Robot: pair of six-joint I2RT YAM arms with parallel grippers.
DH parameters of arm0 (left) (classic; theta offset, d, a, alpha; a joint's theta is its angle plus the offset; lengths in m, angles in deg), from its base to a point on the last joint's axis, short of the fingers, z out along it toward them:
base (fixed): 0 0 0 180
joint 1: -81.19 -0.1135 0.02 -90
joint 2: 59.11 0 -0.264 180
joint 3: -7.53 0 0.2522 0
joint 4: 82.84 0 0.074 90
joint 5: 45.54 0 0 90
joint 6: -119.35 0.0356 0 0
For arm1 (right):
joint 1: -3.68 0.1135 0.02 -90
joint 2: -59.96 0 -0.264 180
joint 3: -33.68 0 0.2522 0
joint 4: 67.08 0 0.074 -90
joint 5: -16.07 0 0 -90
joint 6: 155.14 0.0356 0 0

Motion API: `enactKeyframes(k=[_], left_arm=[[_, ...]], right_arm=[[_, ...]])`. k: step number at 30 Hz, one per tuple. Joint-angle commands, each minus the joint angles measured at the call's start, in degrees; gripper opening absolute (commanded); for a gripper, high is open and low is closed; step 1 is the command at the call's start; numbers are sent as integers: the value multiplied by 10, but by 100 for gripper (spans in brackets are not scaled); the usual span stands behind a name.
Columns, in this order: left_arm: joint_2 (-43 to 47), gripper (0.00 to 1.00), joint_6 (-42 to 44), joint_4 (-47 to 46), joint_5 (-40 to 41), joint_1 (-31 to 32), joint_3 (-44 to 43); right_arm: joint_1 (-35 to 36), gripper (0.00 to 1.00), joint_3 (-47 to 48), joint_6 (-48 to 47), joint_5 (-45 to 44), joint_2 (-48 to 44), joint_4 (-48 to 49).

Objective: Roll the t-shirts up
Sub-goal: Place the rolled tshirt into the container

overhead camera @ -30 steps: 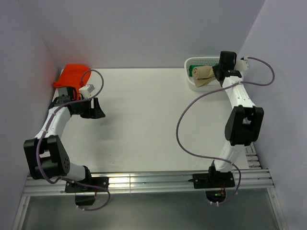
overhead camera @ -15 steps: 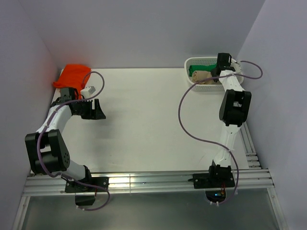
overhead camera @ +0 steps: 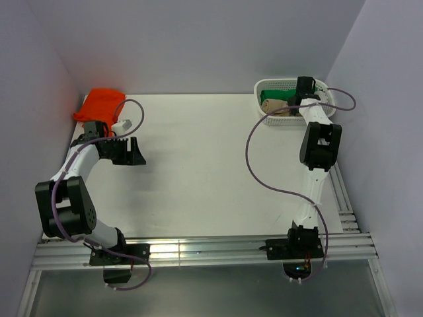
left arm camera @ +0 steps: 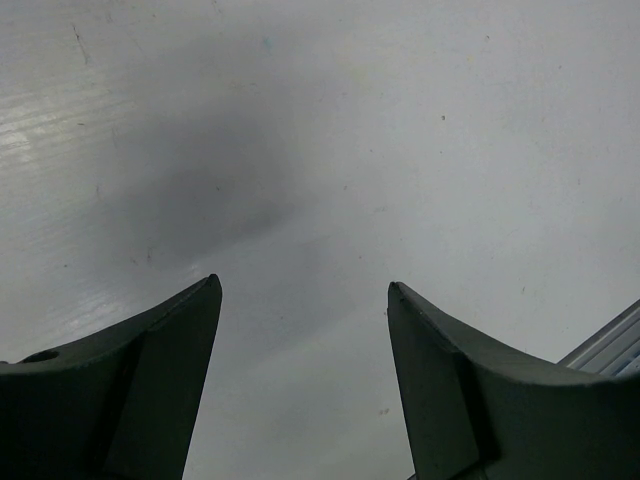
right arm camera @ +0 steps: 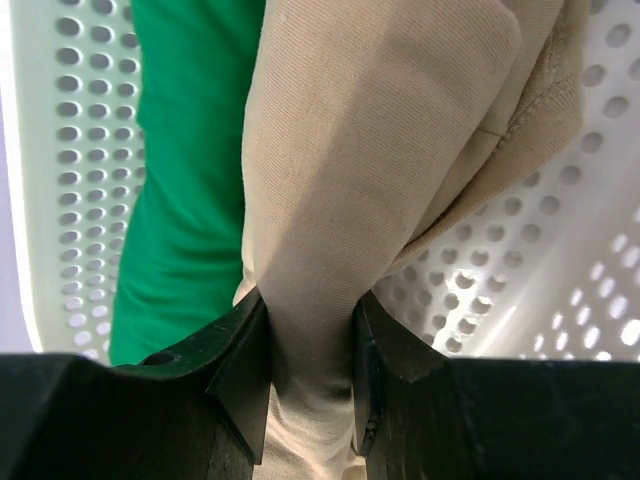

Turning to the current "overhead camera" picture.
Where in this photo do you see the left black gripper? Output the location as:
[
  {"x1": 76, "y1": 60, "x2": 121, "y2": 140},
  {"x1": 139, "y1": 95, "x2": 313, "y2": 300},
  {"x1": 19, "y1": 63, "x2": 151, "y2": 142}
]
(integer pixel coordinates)
[{"x1": 102, "y1": 136, "x2": 146, "y2": 166}]

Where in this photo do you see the beige t-shirt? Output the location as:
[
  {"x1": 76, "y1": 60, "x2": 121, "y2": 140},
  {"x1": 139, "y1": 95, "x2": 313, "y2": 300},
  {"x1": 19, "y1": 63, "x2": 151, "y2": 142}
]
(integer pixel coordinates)
[{"x1": 260, "y1": 98, "x2": 300, "y2": 117}]

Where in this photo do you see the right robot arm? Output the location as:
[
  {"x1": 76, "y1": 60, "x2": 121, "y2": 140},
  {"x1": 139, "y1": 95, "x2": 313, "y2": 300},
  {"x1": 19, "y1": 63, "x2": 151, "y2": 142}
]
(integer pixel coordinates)
[{"x1": 286, "y1": 76, "x2": 342, "y2": 258}]

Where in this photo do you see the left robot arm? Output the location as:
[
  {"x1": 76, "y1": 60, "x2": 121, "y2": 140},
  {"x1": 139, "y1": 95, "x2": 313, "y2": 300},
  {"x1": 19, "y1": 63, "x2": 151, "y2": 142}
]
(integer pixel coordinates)
[{"x1": 34, "y1": 120, "x2": 149, "y2": 265}]

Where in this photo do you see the white plastic basket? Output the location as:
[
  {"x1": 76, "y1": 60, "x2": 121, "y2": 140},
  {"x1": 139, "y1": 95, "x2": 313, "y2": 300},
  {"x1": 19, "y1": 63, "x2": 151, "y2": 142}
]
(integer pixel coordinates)
[{"x1": 253, "y1": 78, "x2": 336, "y2": 126}]

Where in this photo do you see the rolled green t-shirt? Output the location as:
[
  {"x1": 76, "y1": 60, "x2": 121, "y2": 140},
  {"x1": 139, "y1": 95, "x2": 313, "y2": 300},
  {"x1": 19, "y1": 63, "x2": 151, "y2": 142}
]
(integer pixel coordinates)
[{"x1": 256, "y1": 88, "x2": 323, "y2": 103}]

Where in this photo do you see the orange t-shirt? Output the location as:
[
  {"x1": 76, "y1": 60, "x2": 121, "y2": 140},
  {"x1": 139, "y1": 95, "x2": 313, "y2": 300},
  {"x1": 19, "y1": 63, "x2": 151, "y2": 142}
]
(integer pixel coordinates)
[{"x1": 73, "y1": 88, "x2": 126, "y2": 136}]

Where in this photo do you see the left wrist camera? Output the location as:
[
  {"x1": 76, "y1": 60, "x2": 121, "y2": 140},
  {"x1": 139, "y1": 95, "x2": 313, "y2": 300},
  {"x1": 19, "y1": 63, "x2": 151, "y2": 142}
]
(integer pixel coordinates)
[{"x1": 112, "y1": 120, "x2": 132, "y2": 135}]

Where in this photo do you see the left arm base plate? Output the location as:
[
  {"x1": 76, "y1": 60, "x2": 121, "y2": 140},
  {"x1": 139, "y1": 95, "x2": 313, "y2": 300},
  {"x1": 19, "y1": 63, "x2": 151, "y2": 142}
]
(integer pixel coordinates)
[{"x1": 89, "y1": 243, "x2": 150, "y2": 266}]

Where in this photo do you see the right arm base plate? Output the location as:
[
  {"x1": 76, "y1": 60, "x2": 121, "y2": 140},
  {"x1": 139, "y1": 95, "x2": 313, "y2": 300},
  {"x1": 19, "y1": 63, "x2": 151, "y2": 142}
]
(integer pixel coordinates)
[{"x1": 259, "y1": 238, "x2": 324, "y2": 260}]

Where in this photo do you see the aluminium rail frame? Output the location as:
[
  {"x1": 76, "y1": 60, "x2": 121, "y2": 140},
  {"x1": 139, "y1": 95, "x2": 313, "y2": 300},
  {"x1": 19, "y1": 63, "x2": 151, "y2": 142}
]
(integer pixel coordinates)
[{"x1": 18, "y1": 167, "x2": 397, "y2": 316}]

